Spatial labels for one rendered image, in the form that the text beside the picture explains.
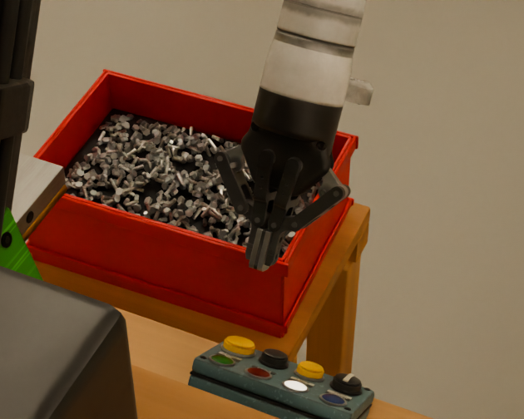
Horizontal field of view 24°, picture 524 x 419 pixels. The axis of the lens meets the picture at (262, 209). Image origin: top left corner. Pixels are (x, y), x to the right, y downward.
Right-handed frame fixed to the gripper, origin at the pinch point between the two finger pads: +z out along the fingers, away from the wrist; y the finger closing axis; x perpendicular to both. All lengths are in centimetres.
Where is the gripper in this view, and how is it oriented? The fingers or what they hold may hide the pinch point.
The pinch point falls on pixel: (263, 248)
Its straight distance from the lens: 108.5
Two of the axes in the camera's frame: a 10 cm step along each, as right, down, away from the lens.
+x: 3.4, -1.1, 9.4
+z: -2.3, 9.5, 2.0
